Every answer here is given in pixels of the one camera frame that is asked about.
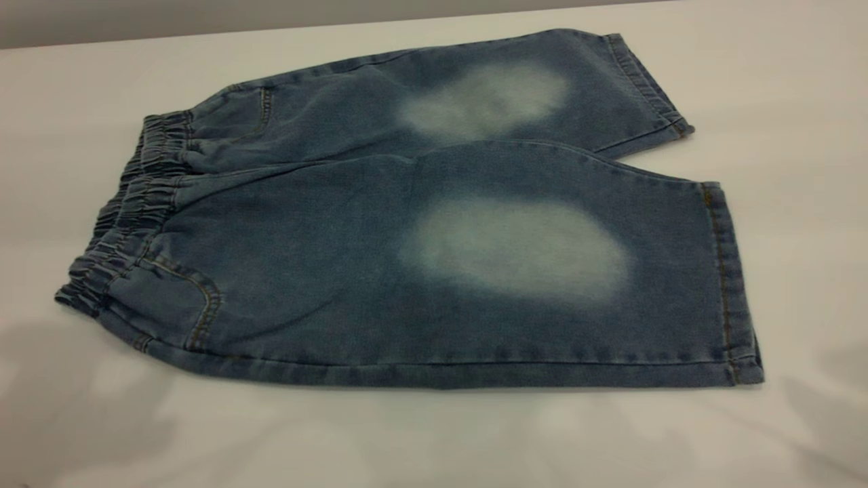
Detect blue denim pants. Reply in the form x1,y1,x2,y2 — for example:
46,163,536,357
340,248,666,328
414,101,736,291
54,27,766,390

